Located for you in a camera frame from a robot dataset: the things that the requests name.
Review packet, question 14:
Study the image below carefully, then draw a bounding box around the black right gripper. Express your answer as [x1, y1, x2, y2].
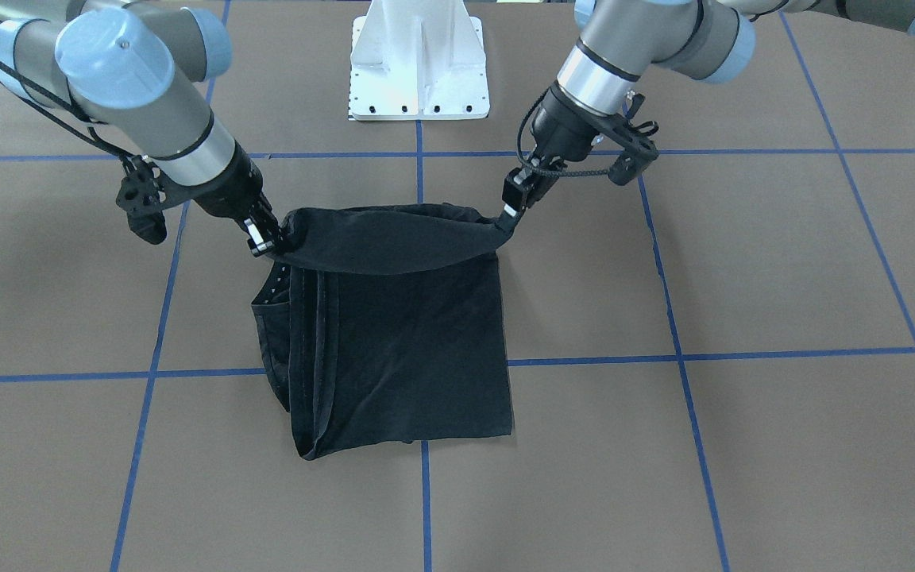
[192, 146, 284, 257]

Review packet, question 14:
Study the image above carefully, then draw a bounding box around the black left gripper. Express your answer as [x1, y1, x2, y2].
[502, 83, 598, 226]

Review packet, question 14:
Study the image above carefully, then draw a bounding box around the black graphic t-shirt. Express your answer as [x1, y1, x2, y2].
[252, 203, 519, 460]

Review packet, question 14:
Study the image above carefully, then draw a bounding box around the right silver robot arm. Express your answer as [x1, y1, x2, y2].
[0, 1, 284, 257]

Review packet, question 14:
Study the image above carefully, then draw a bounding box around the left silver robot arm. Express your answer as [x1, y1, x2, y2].
[499, 1, 915, 229]

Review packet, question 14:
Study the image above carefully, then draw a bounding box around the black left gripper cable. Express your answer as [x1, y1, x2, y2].
[515, 87, 625, 180]

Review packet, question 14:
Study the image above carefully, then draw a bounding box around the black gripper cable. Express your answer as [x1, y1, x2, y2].
[515, 87, 625, 180]
[0, 28, 133, 160]

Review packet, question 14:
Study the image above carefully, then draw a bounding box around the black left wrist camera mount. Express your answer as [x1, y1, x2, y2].
[593, 91, 660, 186]

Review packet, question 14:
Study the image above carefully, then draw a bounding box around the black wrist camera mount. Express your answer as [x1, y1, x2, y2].
[593, 91, 660, 186]
[115, 156, 187, 245]

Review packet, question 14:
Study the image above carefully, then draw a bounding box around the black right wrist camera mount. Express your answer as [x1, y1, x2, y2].
[115, 156, 187, 245]

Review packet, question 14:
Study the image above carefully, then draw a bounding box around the white pedestal column with base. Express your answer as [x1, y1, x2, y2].
[348, 1, 491, 121]

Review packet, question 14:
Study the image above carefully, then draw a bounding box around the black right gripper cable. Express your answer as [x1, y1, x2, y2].
[0, 28, 133, 160]

